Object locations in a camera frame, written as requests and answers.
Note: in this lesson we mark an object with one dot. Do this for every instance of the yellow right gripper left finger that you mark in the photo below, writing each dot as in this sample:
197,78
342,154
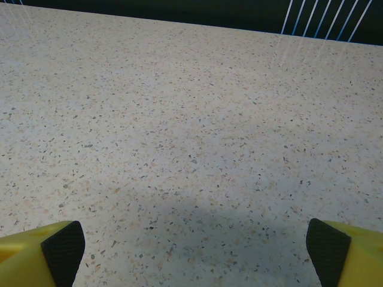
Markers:
27,260

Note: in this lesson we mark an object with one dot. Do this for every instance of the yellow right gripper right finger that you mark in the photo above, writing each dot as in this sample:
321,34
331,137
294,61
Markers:
359,260

